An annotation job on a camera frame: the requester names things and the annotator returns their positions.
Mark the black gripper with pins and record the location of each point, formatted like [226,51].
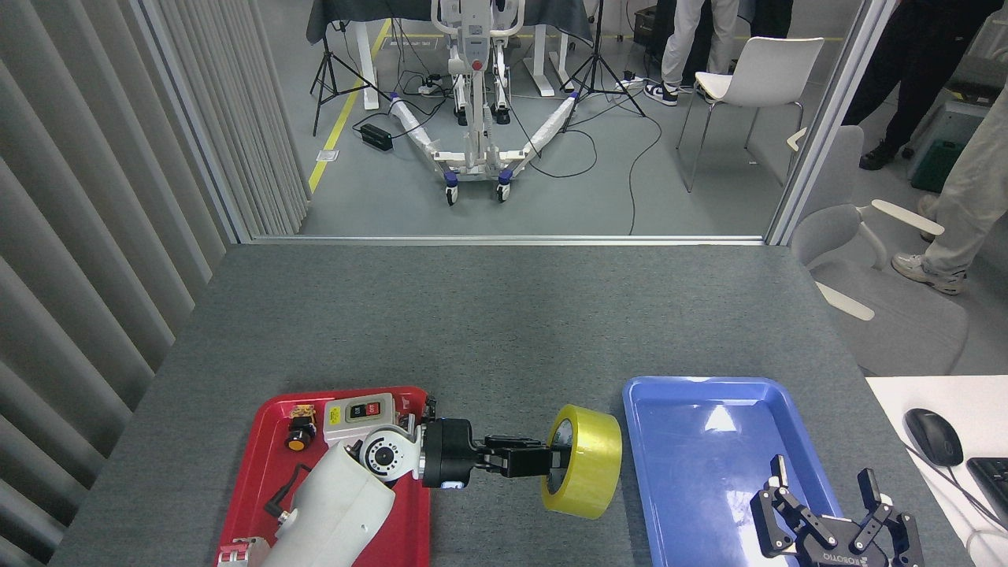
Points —
[843,543]
[449,453]

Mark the yellow tape roll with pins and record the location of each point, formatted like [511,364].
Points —
[594,465]

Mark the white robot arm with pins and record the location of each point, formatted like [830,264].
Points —
[339,512]

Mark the white desk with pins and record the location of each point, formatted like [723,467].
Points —
[890,409]

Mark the black computer mouse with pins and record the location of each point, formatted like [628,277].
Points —
[933,437]

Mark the blue plastic tray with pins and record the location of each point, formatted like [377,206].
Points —
[693,488]

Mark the black keyboard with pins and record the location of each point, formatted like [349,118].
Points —
[994,480]

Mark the grey office chair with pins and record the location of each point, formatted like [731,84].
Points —
[898,315]

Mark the black push button orange cap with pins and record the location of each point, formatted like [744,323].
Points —
[299,437]

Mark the red plastic tray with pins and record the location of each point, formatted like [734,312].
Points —
[260,472]

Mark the red white circuit breaker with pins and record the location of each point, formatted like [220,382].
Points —
[240,554]

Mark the black power adapter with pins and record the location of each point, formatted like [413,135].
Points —
[376,137]

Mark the white floor label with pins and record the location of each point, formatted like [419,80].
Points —
[327,156]

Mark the white stand on wheels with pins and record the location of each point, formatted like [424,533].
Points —
[476,94]

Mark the person in beige trousers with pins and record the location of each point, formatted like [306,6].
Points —
[972,189]

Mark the green plastic case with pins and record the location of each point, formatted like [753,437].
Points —
[937,165]

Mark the white power strip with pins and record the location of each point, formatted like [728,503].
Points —
[430,87]

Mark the black tripod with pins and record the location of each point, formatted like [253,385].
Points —
[325,67]
[596,67]

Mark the grey white box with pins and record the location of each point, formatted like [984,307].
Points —
[957,118]

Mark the person in pale trousers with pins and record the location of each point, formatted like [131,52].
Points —
[685,39]

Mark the white plastic chair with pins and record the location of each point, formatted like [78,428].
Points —
[768,67]

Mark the table with dark cloth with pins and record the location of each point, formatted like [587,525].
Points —
[370,9]

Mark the person in black trousers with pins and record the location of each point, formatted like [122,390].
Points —
[921,55]

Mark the grey ribbed partition panel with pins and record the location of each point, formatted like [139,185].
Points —
[79,236]

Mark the grey two-button switch box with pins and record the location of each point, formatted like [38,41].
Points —
[354,413]

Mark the silver frame rail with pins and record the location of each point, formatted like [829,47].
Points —
[504,240]

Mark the silver frame post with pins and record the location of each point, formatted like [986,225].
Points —
[197,126]
[827,118]

